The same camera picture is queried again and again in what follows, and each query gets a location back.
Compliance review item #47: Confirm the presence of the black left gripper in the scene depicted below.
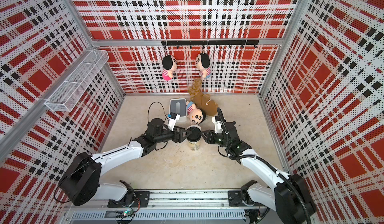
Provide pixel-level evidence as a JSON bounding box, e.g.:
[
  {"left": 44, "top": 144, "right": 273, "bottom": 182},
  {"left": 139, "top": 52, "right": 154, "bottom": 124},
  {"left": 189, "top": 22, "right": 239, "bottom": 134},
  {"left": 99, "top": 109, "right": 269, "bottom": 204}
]
[{"left": 155, "top": 125, "right": 191, "bottom": 144}]

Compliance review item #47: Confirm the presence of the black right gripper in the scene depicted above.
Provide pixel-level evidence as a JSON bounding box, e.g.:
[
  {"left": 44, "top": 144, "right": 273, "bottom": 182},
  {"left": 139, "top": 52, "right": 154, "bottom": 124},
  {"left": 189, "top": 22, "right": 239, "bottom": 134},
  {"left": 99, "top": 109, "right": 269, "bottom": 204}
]
[{"left": 201, "top": 130, "right": 230, "bottom": 149}]

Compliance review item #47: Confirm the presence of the black plastic cup lid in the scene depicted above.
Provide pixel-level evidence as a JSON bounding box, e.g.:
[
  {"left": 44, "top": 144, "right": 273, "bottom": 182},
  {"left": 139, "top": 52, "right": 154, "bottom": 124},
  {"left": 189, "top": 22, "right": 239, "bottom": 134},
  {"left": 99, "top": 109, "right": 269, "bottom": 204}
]
[{"left": 187, "top": 126, "right": 201, "bottom": 143}]

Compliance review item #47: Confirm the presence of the paper milk tea cup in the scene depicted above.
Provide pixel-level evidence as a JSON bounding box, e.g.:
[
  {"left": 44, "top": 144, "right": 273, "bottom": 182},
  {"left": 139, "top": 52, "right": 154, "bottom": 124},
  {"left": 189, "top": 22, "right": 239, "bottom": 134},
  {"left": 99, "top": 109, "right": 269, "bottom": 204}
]
[{"left": 188, "top": 140, "right": 200, "bottom": 151}]

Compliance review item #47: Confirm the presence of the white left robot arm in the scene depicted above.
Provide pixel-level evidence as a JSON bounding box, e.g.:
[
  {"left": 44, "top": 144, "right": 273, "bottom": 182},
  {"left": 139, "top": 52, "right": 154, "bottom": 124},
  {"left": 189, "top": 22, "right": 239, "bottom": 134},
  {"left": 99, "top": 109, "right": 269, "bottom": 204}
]
[{"left": 58, "top": 118, "right": 192, "bottom": 207}]

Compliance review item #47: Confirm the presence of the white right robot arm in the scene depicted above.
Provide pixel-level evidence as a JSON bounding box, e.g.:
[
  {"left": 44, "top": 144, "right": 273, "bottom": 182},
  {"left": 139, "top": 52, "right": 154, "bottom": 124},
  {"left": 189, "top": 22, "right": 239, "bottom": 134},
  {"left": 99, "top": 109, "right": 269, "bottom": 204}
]
[{"left": 201, "top": 122, "right": 317, "bottom": 224}]

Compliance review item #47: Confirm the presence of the plush doll lying on table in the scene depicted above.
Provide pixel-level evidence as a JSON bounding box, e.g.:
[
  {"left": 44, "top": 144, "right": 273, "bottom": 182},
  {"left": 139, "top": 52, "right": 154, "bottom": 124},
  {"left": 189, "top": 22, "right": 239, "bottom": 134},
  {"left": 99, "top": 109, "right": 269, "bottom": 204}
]
[{"left": 186, "top": 101, "right": 206, "bottom": 125}]

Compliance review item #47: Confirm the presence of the brown plush teddy bear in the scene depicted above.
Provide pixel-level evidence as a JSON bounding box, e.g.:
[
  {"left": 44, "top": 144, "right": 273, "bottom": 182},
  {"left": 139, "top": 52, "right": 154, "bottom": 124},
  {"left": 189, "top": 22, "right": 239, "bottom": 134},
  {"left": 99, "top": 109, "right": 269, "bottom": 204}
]
[{"left": 188, "top": 79, "right": 219, "bottom": 116}]

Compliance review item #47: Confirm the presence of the pink hanging plush doll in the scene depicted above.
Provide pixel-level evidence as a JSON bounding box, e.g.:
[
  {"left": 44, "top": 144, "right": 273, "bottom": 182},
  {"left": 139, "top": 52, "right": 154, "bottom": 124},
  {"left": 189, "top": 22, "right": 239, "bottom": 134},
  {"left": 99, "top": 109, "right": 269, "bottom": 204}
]
[{"left": 162, "top": 55, "right": 177, "bottom": 81}]

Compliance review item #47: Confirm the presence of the blue striped hanging plush doll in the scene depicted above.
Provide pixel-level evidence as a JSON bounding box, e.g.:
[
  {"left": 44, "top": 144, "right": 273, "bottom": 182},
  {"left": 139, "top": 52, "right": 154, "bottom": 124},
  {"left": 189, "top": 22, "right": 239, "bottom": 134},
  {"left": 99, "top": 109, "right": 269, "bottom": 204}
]
[{"left": 196, "top": 53, "right": 212, "bottom": 80}]

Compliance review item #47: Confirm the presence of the green circuit board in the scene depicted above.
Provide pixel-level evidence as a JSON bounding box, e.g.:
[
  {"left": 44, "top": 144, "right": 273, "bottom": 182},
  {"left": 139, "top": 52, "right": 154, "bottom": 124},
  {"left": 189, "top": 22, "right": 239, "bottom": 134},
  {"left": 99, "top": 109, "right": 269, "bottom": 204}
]
[{"left": 115, "top": 210, "right": 135, "bottom": 220}]

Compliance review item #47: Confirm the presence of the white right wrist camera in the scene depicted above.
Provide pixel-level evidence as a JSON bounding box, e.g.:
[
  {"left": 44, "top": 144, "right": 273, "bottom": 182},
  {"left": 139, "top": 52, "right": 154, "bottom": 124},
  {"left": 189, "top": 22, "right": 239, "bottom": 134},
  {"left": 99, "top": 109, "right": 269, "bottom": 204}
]
[{"left": 212, "top": 116, "right": 222, "bottom": 134}]

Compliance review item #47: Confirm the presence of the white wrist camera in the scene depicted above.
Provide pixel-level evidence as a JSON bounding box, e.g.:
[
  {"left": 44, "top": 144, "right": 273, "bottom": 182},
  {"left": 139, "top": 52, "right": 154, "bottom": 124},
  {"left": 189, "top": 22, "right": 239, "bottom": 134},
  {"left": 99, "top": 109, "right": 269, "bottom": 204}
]
[
  {"left": 168, "top": 113, "right": 180, "bottom": 132},
  {"left": 212, "top": 116, "right": 222, "bottom": 134}
]

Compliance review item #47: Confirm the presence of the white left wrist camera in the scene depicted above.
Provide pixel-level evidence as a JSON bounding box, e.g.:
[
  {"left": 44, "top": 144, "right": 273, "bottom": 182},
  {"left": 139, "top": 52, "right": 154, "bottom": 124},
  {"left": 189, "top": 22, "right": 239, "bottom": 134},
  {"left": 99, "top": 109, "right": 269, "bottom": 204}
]
[{"left": 168, "top": 113, "right": 180, "bottom": 132}]

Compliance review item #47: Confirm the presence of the black left camera cable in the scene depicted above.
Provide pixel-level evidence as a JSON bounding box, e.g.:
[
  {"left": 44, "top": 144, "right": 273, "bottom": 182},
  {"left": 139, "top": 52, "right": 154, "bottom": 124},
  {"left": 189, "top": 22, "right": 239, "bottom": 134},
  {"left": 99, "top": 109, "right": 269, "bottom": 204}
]
[{"left": 146, "top": 101, "right": 169, "bottom": 123}]

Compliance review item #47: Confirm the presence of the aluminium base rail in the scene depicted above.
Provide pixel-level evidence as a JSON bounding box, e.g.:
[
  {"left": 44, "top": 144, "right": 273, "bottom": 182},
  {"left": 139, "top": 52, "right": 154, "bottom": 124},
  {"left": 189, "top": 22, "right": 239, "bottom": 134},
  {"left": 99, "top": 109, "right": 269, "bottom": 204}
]
[{"left": 60, "top": 189, "right": 275, "bottom": 224}]

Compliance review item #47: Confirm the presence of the black wall hook rail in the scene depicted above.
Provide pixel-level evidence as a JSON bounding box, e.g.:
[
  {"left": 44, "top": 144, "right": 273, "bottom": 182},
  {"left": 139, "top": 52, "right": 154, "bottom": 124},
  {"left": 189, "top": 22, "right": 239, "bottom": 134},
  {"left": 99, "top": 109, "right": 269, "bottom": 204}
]
[{"left": 161, "top": 39, "right": 260, "bottom": 47}]

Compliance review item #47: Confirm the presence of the black right corrugated cable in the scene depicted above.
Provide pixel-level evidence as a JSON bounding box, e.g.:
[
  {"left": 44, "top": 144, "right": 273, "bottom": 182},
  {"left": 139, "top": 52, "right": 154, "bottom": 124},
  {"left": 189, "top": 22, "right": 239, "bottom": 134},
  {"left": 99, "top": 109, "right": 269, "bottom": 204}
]
[{"left": 215, "top": 106, "right": 313, "bottom": 224}]

